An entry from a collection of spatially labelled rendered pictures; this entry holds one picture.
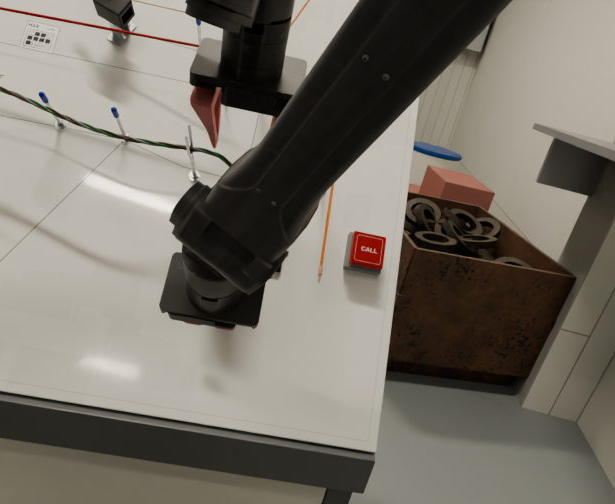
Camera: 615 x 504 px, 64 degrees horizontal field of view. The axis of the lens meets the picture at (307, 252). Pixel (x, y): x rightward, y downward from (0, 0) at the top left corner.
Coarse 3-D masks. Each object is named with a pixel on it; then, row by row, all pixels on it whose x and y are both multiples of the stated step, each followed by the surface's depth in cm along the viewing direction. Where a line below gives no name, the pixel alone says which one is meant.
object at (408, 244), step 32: (416, 224) 278; (448, 224) 255; (480, 224) 279; (416, 256) 211; (448, 256) 213; (480, 256) 285; (512, 256) 274; (544, 256) 248; (416, 288) 217; (448, 288) 219; (480, 288) 221; (512, 288) 223; (544, 288) 225; (416, 320) 224; (448, 320) 226; (480, 320) 228; (512, 320) 230; (544, 320) 232; (416, 352) 231; (448, 352) 234; (480, 352) 236; (512, 352) 238
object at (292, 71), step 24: (264, 24) 40; (288, 24) 41; (216, 48) 46; (240, 48) 41; (264, 48) 41; (192, 72) 43; (216, 72) 44; (240, 72) 43; (264, 72) 43; (288, 72) 46; (288, 96) 44
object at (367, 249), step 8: (360, 232) 73; (352, 240) 73; (360, 240) 73; (368, 240) 73; (376, 240) 73; (384, 240) 73; (352, 248) 72; (360, 248) 73; (368, 248) 73; (376, 248) 73; (384, 248) 73; (352, 256) 72; (360, 256) 72; (368, 256) 72; (376, 256) 73; (352, 264) 73; (360, 264) 72; (368, 264) 72; (376, 264) 72
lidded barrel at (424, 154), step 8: (416, 144) 515; (424, 144) 531; (416, 152) 501; (424, 152) 494; (432, 152) 492; (440, 152) 501; (448, 152) 516; (416, 160) 503; (424, 160) 498; (432, 160) 495; (440, 160) 494; (448, 160) 495; (456, 160) 501; (416, 168) 505; (424, 168) 500; (448, 168) 500; (456, 168) 515; (416, 176) 507; (416, 184) 509
